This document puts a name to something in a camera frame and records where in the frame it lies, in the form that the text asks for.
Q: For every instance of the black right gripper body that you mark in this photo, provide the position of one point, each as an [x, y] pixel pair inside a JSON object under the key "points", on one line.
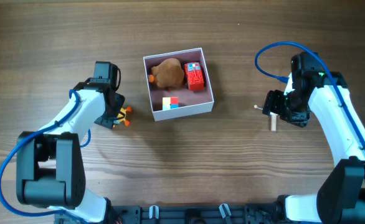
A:
{"points": [[271, 103]]}

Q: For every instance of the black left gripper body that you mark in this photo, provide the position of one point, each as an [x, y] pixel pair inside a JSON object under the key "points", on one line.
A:
{"points": [[109, 115]]}

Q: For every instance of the white wooden rattle drum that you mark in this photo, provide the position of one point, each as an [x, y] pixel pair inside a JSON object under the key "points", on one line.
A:
{"points": [[273, 121]]}

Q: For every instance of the orange blue duck toy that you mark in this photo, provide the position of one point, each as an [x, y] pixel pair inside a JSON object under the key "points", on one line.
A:
{"points": [[121, 118]]}

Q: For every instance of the colourful puzzle cube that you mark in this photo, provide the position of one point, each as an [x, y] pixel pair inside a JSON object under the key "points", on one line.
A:
{"points": [[169, 103]]}

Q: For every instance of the brown plush bear toy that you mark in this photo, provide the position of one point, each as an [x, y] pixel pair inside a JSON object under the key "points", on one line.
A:
{"points": [[168, 74]]}

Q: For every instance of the white box pink interior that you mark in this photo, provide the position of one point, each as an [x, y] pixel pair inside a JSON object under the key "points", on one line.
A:
{"points": [[190, 102]]}

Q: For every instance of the red toy car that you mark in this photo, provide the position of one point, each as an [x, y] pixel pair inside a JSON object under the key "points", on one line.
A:
{"points": [[194, 76]]}

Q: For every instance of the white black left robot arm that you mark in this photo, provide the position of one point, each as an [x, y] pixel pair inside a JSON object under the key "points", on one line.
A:
{"points": [[50, 172]]}

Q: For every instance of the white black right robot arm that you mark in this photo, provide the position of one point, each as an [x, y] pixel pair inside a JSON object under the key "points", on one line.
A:
{"points": [[310, 90]]}

